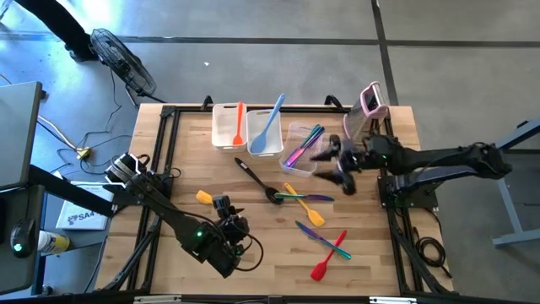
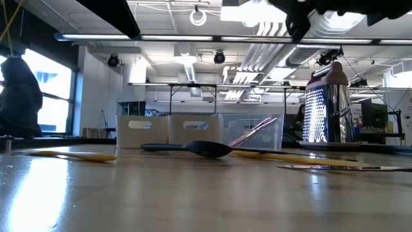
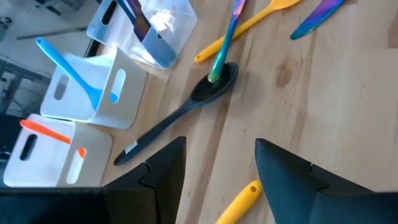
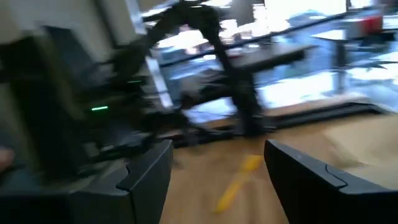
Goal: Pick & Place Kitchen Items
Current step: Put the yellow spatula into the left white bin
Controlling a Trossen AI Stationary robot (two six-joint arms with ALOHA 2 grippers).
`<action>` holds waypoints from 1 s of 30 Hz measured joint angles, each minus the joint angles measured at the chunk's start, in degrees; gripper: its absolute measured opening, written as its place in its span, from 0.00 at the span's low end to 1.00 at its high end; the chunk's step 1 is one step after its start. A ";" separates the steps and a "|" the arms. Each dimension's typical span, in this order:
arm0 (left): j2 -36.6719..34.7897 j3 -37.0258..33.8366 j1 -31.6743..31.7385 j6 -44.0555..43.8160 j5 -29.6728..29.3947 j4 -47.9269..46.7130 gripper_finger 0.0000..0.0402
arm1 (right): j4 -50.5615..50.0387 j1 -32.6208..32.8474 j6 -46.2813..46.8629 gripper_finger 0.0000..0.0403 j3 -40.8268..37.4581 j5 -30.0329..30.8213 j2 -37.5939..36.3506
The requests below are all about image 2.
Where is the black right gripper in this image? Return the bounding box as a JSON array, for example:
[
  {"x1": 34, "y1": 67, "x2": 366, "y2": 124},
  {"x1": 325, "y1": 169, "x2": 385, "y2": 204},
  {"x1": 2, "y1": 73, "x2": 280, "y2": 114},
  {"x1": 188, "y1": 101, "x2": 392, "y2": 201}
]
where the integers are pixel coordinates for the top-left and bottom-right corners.
[{"x1": 268, "y1": 0, "x2": 323, "y2": 42}]

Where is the black slotted turner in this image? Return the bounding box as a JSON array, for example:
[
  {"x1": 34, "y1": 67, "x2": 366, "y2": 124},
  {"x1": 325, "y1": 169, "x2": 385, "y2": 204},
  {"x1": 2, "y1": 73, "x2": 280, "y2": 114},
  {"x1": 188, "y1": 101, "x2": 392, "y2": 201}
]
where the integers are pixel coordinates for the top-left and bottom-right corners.
[{"x1": 140, "y1": 140, "x2": 233, "y2": 159}]

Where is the white ceiling light panel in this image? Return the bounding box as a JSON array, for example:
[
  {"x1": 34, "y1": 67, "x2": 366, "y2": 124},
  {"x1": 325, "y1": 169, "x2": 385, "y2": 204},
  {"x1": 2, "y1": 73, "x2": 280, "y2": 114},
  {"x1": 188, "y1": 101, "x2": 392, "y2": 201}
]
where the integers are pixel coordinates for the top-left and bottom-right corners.
[{"x1": 220, "y1": 0, "x2": 292, "y2": 23}]

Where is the black round ceiling fixture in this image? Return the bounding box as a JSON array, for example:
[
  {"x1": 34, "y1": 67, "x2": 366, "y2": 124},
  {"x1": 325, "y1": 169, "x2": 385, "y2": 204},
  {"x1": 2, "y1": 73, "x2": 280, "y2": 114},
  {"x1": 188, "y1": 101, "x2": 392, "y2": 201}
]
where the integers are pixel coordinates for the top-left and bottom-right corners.
[
  {"x1": 213, "y1": 50, "x2": 227, "y2": 65},
  {"x1": 107, "y1": 53, "x2": 121, "y2": 68}
]

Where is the person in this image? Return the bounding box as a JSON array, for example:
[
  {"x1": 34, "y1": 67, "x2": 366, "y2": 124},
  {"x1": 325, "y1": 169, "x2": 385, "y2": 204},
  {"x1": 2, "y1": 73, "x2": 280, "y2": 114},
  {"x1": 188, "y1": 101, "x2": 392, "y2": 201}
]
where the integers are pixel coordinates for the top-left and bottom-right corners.
[
  {"x1": 294, "y1": 103, "x2": 306, "y2": 130},
  {"x1": 0, "y1": 57, "x2": 44, "y2": 140}
]

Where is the black monitor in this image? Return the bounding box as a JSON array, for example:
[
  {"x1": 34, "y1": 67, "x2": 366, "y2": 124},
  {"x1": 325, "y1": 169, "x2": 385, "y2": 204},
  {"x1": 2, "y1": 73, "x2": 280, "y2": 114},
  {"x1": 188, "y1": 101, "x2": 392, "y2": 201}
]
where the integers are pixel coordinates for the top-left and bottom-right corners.
[{"x1": 360, "y1": 102, "x2": 389, "y2": 129}]

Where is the clear plastic bin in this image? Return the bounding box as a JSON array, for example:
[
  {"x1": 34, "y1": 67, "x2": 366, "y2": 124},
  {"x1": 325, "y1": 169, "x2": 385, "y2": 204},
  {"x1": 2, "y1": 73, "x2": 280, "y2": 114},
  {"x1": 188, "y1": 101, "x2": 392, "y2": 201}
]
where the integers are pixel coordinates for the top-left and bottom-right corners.
[{"x1": 218, "y1": 113, "x2": 285, "y2": 151}]

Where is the long overhead light bar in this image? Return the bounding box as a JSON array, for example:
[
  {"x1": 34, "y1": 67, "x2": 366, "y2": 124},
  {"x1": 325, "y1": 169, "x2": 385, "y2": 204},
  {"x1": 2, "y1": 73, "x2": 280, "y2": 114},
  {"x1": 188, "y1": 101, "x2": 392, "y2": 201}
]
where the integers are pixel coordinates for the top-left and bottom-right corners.
[{"x1": 53, "y1": 32, "x2": 412, "y2": 46}]

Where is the large window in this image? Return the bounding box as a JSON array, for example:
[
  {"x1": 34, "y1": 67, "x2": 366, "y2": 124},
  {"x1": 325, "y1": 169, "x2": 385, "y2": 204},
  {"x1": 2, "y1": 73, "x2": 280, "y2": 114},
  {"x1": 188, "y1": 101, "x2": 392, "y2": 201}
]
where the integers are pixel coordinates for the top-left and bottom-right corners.
[{"x1": 0, "y1": 48, "x2": 77, "y2": 136}]

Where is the silver ceiling air duct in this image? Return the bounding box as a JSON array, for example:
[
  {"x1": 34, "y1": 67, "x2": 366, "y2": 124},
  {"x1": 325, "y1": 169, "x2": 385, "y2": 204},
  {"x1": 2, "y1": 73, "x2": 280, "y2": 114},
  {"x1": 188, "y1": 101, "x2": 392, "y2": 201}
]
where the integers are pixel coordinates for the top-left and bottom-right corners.
[{"x1": 283, "y1": 9, "x2": 376, "y2": 68}]

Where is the black ceiling camera rig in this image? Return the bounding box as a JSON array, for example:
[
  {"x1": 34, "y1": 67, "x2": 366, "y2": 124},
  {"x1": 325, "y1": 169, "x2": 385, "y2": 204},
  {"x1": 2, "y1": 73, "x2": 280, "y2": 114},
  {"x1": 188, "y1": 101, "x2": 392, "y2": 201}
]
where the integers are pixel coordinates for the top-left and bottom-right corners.
[{"x1": 317, "y1": 47, "x2": 344, "y2": 67}]

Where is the steel box grater pink handle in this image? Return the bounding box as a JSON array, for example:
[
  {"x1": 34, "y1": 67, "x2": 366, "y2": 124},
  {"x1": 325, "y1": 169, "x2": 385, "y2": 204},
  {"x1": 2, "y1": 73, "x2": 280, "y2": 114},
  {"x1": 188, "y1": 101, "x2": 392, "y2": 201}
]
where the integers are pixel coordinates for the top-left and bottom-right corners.
[{"x1": 298, "y1": 60, "x2": 362, "y2": 150}]

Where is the white cable loop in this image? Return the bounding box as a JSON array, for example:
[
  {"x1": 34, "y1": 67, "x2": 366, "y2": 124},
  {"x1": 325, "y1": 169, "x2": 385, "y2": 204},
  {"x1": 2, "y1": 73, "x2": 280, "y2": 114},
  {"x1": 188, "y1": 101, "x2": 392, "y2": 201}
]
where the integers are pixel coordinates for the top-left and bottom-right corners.
[{"x1": 189, "y1": 8, "x2": 208, "y2": 27}]

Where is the white plastic handled bin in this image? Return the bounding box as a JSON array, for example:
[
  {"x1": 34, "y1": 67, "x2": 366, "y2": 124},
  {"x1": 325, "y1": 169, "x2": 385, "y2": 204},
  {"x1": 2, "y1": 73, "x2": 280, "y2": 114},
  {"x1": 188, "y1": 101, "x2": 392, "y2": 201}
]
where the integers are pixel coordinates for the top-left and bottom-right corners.
[
  {"x1": 116, "y1": 115, "x2": 170, "y2": 150},
  {"x1": 167, "y1": 115, "x2": 223, "y2": 146}
]

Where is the black aluminium table frame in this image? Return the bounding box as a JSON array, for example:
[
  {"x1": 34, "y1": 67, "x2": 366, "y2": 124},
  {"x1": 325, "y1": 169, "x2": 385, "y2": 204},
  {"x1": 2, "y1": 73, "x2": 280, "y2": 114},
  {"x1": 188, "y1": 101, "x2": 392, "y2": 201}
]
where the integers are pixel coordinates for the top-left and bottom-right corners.
[{"x1": 0, "y1": 137, "x2": 412, "y2": 157}]

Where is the yellow hanging cable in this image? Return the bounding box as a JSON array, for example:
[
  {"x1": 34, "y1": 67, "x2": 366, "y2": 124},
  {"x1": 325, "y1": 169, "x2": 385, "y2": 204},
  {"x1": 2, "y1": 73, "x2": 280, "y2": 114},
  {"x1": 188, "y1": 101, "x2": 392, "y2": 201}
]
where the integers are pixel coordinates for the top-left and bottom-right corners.
[{"x1": 0, "y1": 0, "x2": 24, "y2": 43}]

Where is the small grey post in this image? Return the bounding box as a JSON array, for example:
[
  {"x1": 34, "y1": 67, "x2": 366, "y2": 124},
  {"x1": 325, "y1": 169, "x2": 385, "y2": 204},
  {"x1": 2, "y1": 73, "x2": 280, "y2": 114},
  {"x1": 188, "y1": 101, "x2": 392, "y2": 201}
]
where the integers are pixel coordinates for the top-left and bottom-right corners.
[{"x1": 2, "y1": 135, "x2": 14, "y2": 153}]

